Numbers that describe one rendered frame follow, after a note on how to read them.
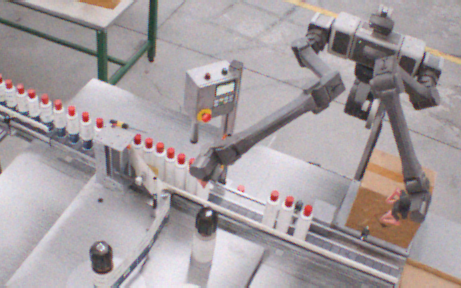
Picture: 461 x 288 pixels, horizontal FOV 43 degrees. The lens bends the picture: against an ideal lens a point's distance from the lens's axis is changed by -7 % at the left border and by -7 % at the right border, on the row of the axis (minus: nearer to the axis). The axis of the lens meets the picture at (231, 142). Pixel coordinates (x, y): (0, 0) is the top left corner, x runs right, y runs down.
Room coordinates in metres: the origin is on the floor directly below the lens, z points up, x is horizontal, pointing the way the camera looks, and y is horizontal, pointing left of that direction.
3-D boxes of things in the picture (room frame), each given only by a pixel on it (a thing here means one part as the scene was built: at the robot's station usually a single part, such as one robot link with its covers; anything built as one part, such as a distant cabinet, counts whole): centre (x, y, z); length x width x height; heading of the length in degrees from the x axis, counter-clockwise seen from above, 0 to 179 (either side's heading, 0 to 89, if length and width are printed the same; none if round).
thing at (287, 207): (1.56, -0.25, 0.98); 0.05 x 0.05 x 0.20
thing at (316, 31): (2.12, -0.27, 1.45); 0.09 x 0.08 x 0.12; 73
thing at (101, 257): (1.14, 0.38, 1.04); 0.09 x 0.09 x 0.29
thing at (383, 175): (1.73, -0.71, 0.99); 0.30 x 0.24 x 0.27; 73
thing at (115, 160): (1.70, 0.46, 1.01); 0.14 x 0.13 x 0.26; 72
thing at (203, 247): (1.37, 0.05, 1.03); 0.09 x 0.09 x 0.30
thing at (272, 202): (1.58, -0.20, 0.98); 0.05 x 0.05 x 0.20
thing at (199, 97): (1.77, 0.11, 1.38); 0.17 x 0.10 x 0.19; 127
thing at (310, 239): (1.65, 0.03, 0.86); 1.65 x 0.08 x 0.04; 72
